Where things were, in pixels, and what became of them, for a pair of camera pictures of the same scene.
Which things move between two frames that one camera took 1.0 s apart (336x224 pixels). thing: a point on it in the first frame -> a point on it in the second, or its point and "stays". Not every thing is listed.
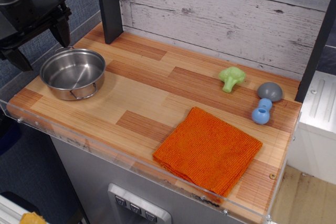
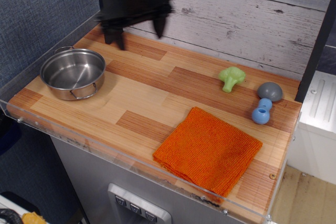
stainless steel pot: (72, 73) stays
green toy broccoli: (230, 76) stays
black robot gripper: (25, 17) -> (119, 6)
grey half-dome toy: (270, 90) stays
